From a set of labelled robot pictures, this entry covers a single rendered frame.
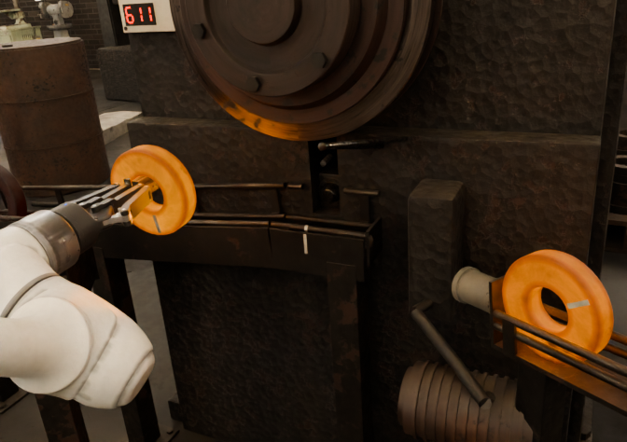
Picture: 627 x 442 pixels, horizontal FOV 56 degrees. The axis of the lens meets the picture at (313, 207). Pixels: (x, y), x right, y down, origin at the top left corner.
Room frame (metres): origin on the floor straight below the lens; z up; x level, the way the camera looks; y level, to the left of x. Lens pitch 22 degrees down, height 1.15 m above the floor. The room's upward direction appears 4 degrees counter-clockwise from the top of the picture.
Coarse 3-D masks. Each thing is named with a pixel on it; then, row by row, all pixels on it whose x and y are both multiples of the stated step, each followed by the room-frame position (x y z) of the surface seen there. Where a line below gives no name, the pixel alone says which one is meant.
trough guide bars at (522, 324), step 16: (544, 304) 0.74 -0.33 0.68; (512, 320) 0.71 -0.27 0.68; (512, 336) 0.70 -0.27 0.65; (528, 336) 0.69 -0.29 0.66; (544, 336) 0.66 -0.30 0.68; (624, 336) 0.63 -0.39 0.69; (512, 352) 0.70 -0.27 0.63; (544, 352) 0.66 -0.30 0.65; (560, 352) 0.64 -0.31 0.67; (576, 352) 0.62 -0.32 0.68; (592, 352) 0.60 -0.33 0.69; (624, 352) 0.63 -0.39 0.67; (592, 368) 0.60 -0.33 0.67; (608, 368) 0.58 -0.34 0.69; (624, 368) 0.57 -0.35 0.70; (624, 384) 0.56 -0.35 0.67
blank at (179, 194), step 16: (128, 160) 0.94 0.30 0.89; (144, 160) 0.92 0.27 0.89; (160, 160) 0.91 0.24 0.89; (176, 160) 0.93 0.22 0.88; (112, 176) 0.96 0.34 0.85; (128, 176) 0.94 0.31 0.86; (160, 176) 0.91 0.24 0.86; (176, 176) 0.90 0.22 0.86; (176, 192) 0.90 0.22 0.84; (192, 192) 0.92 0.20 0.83; (160, 208) 0.93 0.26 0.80; (176, 208) 0.91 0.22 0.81; (192, 208) 0.92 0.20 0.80; (144, 224) 0.94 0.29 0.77; (160, 224) 0.93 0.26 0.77; (176, 224) 0.91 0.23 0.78
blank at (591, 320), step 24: (528, 264) 0.71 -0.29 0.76; (552, 264) 0.68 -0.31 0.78; (576, 264) 0.67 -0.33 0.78; (504, 288) 0.75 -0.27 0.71; (528, 288) 0.71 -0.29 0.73; (552, 288) 0.68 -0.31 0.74; (576, 288) 0.65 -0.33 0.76; (600, 288) 0.65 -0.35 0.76; (528, 312) 0.71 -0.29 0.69; (576, 312) 0.65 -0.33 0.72; (600, 312) 0.63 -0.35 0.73; (576, 336) 0.64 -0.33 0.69; (600, 336) 0.62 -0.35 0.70; (552, 360) 0.67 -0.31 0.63
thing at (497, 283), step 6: (504, 276) 0.76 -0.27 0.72; (492, 282) 0.75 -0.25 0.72; (498, 282) 0.75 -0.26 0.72; (492, 288) 0.74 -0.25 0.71; (498, 288) 0.75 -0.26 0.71; (492, 294) 0.74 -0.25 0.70; (498, 294) 0.75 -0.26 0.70; (492, 300) 0.74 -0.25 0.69; (498, 300) 0.75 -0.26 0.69; (492, 306) 0.74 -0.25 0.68; (498, 306) 0.75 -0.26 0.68; (492, 312) 0.74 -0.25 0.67; (492, 318) 0.74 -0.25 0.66; (492, 324) 0.74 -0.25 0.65; (492, 330) 0.74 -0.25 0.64; (492, 336) 0.74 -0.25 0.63; (498, 336) 0.74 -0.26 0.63; (492, 342) 0.74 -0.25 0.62
